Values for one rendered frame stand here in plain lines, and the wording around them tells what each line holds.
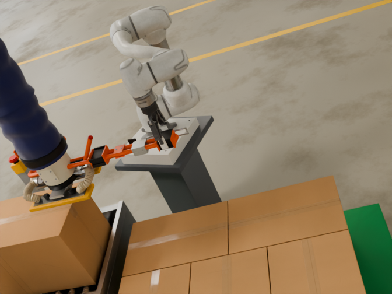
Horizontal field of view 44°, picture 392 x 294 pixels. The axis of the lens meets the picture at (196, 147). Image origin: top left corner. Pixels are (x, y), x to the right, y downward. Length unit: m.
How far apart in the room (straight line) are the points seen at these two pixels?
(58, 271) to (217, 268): 0.85
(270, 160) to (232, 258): 1.48
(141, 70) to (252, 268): 1.07
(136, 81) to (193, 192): 1.32
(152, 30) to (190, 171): 1.03
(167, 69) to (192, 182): 1.28
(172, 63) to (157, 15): 0.55
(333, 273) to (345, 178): 1.32
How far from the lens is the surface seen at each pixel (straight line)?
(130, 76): 2.03
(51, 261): 2.69
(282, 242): 2.46
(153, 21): 2.54
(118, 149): 2.32
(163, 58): 2.05
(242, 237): 2.55
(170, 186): 3.21
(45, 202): 2.51
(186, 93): 2.90
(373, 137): 3.77
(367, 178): 3.46
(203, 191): 3.30
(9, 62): 2.24
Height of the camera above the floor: 2.35
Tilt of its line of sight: 33 degrees down
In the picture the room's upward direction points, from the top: 25 degrees counter-clockwise
